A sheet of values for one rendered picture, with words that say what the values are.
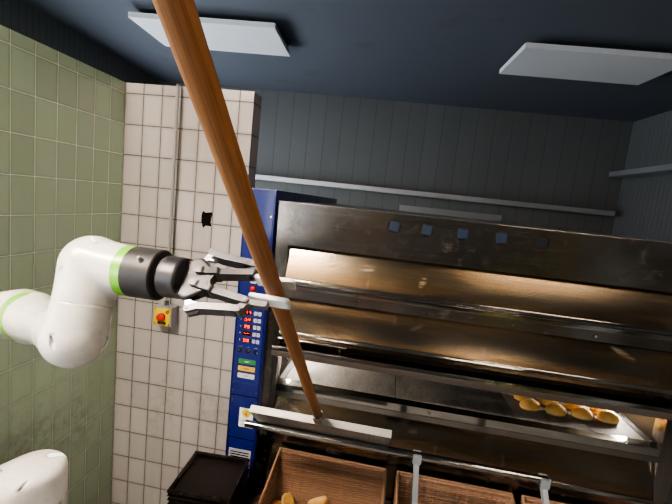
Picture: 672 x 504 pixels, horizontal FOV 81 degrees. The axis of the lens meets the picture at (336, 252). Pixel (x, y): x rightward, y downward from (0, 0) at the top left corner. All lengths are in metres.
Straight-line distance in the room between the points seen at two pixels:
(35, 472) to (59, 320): 0.51
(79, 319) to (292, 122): 5.00
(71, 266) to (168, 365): 1.61
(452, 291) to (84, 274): 1.52
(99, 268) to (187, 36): 0.51
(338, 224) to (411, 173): 3.64
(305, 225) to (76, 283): 1.28
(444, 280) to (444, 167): 3.72
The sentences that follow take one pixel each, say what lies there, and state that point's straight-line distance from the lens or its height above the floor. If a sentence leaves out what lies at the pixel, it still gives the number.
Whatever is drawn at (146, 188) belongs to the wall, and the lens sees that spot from 2.26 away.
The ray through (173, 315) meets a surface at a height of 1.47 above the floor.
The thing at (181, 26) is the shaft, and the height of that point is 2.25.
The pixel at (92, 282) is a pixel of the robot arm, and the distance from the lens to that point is 0.81.
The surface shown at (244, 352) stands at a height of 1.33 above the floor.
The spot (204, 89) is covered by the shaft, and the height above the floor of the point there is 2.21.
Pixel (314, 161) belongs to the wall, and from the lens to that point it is 5.50.
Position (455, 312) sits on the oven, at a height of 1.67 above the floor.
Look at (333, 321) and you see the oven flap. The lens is 1.98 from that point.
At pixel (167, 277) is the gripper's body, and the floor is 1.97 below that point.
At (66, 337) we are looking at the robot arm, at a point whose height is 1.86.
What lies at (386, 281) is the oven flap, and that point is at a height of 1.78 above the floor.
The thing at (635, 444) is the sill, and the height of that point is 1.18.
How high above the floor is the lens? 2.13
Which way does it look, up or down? 7 degrees down
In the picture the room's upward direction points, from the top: 6 degrees clockwise
